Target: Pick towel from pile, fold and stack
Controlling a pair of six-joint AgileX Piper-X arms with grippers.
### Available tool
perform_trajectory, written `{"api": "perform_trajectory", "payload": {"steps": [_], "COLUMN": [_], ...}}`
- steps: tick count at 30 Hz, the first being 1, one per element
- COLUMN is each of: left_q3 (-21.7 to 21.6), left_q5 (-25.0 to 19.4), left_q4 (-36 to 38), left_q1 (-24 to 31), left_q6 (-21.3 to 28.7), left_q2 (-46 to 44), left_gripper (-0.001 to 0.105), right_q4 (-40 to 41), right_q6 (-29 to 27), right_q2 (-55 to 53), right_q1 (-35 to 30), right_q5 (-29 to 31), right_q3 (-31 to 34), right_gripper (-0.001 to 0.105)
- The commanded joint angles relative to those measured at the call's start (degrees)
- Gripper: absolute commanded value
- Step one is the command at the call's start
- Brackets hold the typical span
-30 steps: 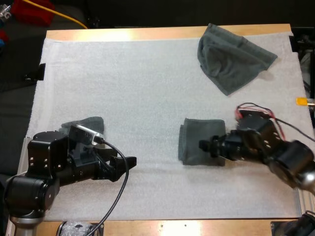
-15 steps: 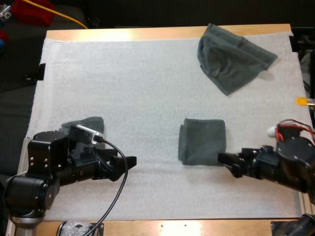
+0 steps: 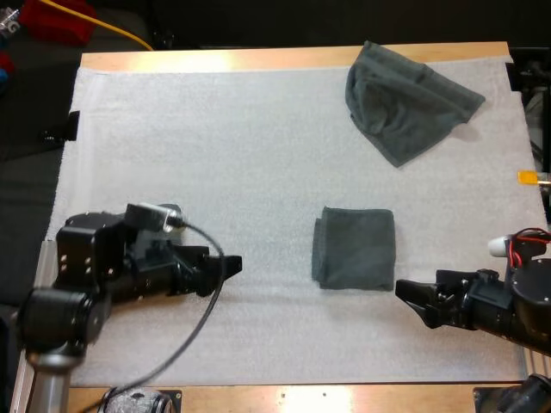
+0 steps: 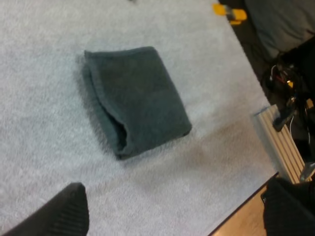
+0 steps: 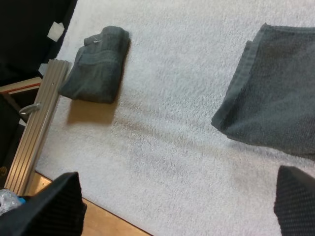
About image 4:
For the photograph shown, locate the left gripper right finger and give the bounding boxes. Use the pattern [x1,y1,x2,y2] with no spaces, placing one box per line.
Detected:
[261,177,315,236]

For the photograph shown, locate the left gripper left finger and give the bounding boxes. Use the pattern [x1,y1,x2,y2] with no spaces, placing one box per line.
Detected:
[0,182,90,236]

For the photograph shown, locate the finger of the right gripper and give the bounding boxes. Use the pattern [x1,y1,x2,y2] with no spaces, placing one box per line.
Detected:
[272,104,296,132]

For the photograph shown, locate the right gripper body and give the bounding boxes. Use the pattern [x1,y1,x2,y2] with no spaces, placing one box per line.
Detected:
[260,36,315,158]

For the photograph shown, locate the folded grey-green towel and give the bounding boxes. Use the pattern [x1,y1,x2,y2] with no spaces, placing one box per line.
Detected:
[81,46,193,160]

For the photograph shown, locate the silver clamp lever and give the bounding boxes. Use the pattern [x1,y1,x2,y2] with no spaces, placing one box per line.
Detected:
[299,161,315,183]

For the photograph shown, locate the person's legs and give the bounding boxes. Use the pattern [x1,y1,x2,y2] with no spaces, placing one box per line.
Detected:
[243,0,315,56]

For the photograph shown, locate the orange clamp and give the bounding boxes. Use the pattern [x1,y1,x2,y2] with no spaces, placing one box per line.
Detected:
[212,2,248,26]

